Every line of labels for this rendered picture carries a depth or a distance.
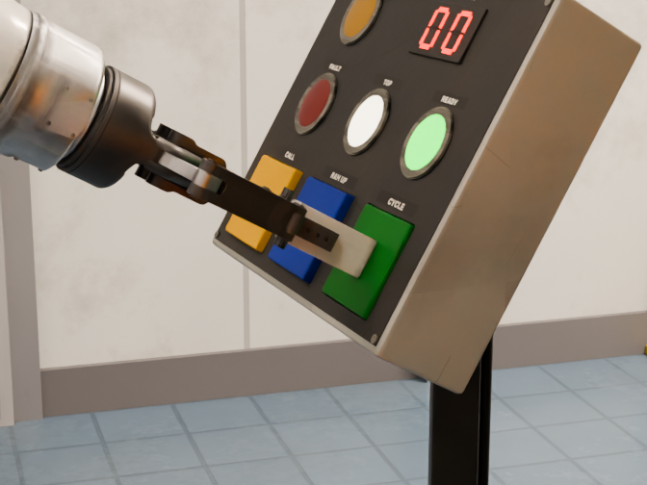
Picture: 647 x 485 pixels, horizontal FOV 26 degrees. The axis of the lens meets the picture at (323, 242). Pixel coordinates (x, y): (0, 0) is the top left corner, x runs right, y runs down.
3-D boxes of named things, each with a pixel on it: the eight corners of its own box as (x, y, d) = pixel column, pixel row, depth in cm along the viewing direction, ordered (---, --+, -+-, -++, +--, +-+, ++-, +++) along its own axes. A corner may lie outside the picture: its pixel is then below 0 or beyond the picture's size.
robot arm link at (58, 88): (-22, 150, 84) (65, 191, 86) (46, 14, 83) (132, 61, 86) (-48, 127, 92) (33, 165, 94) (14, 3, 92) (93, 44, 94)
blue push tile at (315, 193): (302, 280, 107) (346, 192, 106) (266, 256, 114) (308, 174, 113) (320, 289, 108) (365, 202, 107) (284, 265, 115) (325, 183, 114)
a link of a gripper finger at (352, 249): (297, 199, 98) (300, 202, 97) (374, 240, 101) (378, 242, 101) (276, 238, 98) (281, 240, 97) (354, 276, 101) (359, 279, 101)
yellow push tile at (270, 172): (254, 249, 115) (295, 168, 116) (223, 229, 122) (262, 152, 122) (272, 258, 116) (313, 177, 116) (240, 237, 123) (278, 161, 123)
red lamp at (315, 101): (296, 133, 117) (296, 82, 116) (297, 123, 122) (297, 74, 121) (333, 133, 117) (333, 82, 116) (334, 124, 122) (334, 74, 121)
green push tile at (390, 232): (362, 318, 98) (411, 223, 98) (320, 291, 105) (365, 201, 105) (382, 328, 99) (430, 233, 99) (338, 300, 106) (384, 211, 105)
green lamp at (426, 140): (405, 178, 100) (406, 118, 99) (402, 165, 104) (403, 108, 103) (449, 179, 100) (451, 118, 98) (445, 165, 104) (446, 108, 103)
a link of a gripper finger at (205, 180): (140, 124, 91) (163, 137, 86) (207, 159, 94) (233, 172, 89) (123, 157, 91) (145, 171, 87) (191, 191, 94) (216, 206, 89)
